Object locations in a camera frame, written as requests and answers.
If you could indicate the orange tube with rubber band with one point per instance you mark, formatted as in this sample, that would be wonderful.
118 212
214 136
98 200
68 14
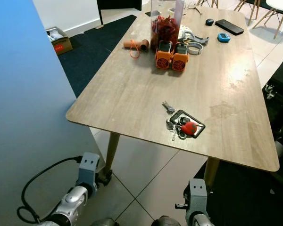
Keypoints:
134 44

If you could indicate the black phone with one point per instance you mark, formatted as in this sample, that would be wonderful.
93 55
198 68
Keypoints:
229 27

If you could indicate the blue partition panel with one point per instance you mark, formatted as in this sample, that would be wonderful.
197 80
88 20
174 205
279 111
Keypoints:
23 117

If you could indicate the key bunch with red charm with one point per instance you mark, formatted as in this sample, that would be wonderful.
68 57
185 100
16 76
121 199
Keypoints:
190 128

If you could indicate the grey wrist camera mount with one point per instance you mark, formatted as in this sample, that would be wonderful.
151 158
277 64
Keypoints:
88 169
198 195

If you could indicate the open cardboard box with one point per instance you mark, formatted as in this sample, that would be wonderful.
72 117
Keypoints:
61 44

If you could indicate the grey robot right leg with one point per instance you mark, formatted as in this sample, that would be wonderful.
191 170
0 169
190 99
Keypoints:
165 221

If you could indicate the small blue gadget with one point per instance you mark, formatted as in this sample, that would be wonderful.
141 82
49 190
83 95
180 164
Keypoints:
223 37

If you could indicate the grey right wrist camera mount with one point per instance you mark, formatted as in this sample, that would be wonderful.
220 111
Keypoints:
198 195

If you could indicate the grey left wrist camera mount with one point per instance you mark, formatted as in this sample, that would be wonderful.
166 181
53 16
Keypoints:
88 169

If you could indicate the small black mouse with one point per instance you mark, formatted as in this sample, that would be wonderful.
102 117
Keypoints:
209 21

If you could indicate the black equipment case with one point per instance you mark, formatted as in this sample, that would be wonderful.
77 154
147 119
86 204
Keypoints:
280 89

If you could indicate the clear jar of red chillies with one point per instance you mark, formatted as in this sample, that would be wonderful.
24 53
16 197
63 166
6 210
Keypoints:
165 28

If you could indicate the black door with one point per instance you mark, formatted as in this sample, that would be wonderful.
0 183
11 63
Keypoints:
118 5

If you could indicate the flat black card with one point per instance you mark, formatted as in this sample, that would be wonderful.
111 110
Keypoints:
149 13

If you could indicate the black floor mat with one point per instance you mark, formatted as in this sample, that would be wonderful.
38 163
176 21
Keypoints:
254 202
94 56

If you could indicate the white chair wooden legs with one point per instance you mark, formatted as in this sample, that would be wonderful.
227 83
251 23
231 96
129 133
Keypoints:
280 4
254 4

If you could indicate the wooden table leg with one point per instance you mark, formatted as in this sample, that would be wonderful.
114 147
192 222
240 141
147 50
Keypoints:
212 172
112 150

